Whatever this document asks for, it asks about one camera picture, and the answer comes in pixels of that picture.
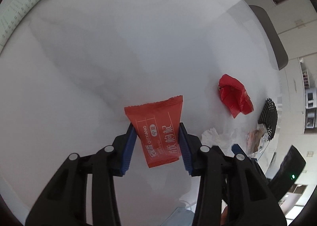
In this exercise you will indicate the crumpled red wrapper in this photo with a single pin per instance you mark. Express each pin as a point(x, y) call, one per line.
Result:
point(234, 92)

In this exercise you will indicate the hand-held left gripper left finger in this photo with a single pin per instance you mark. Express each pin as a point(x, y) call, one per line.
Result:
point(128, 151)

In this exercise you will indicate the red snack packet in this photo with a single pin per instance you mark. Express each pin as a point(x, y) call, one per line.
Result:
point(158, 127)

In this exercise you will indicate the clear plastic wrapper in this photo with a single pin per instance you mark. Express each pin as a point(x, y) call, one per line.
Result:
point(256, 139)

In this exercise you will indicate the crumpled white tissue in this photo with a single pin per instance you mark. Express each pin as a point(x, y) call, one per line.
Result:
point(215, 137)

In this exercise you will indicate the printed paper stack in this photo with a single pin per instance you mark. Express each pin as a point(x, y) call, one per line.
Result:
point(22, 1)

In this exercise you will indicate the black mesh sleeve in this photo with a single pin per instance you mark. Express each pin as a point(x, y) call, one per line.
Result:
point(268, 114)

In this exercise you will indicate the white shelf unit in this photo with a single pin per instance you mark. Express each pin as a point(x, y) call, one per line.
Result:
point(309, 92)

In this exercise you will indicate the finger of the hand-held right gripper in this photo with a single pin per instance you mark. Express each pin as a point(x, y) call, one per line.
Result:
point(237, 148)

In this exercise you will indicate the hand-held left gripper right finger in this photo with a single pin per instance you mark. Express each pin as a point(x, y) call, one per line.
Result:
point(184, 151)

